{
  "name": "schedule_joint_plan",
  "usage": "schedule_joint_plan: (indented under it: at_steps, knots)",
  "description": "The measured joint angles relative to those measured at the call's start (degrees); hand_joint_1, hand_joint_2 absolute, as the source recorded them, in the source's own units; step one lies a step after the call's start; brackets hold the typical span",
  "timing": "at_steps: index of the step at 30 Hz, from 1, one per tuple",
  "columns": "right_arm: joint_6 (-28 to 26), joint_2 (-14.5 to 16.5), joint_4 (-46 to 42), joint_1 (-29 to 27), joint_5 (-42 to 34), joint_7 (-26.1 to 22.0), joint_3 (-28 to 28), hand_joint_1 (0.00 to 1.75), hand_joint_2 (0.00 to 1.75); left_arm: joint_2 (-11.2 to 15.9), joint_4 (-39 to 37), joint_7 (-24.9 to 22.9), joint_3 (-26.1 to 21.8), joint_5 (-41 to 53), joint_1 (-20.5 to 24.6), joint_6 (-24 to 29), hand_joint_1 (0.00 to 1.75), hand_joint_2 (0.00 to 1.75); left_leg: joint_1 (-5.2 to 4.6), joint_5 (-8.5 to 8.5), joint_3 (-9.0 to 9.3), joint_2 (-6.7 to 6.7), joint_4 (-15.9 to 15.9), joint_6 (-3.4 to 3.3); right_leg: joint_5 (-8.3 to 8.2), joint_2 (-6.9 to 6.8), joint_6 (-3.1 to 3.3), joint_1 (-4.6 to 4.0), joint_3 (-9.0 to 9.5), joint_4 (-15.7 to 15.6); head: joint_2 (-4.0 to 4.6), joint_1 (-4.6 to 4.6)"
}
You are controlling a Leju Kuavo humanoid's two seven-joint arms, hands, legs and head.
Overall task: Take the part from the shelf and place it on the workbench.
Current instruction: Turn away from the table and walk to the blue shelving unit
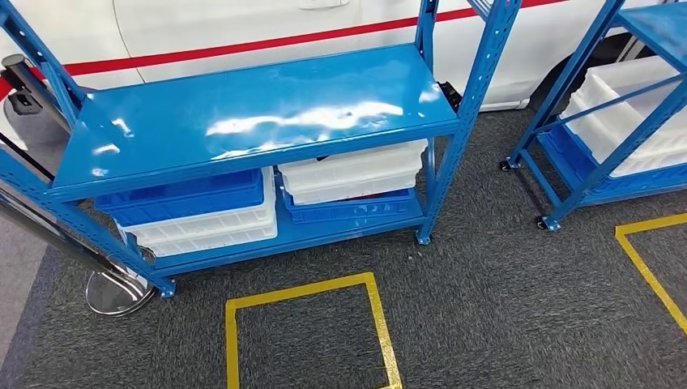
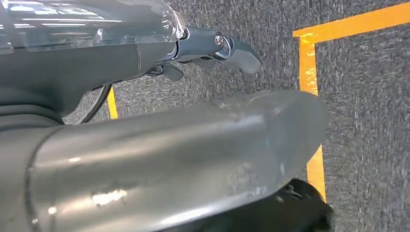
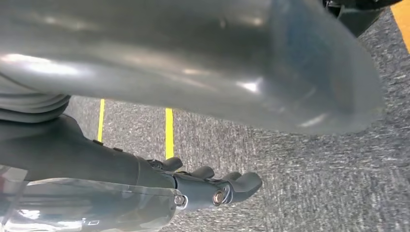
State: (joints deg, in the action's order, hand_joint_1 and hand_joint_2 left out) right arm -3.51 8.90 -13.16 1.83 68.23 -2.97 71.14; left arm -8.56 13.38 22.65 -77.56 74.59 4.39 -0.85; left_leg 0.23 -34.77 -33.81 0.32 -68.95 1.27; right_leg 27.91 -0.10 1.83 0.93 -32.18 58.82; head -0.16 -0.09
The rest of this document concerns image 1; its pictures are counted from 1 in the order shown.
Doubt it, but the yellow floor tape square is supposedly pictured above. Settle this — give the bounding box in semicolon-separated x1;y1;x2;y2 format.
615;212;687;336
225;271;403;389

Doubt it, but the white car red stripe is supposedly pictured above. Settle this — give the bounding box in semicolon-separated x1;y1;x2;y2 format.
0;0;687;113

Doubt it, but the white plastic crate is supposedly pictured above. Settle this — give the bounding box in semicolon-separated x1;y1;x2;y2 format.
559;55;687;178
277;139;429;206
115;166;279;259

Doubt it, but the blue plastic crate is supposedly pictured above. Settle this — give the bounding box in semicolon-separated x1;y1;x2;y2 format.
95;168;266;228
542;126;598;184
281;187;419;225

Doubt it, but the red barrier belt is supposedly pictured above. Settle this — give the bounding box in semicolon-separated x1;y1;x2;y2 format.
0;66;47;103

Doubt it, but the blue metal shelf rack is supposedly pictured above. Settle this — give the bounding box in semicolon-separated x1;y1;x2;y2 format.
0;0;524;300

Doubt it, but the stanchion with chrome base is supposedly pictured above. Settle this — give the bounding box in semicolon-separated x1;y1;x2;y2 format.
0;179;156;317

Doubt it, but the blue metal wheeled rack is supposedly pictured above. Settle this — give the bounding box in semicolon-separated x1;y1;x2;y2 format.
499;0;687;233

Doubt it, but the black round base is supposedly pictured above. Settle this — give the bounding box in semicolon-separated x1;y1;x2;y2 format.
437;81;463;113

